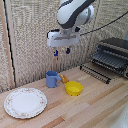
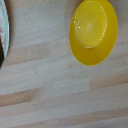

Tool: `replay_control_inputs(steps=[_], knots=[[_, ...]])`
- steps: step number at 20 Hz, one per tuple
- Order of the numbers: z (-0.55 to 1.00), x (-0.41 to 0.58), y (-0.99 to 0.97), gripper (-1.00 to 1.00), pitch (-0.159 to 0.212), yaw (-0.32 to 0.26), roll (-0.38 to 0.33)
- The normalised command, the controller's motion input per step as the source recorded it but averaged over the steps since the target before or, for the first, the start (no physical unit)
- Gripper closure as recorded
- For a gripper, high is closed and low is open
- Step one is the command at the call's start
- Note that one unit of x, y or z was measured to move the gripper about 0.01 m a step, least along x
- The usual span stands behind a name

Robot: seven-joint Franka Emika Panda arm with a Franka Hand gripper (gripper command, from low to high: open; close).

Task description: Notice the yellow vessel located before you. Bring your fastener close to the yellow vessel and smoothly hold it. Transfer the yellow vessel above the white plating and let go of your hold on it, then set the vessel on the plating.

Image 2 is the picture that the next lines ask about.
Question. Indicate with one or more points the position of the yellow cup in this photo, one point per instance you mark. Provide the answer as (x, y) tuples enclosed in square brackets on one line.
[(90, 26)]

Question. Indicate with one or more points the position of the white plate with floral rim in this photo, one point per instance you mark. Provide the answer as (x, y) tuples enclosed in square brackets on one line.
[(3, 26)]

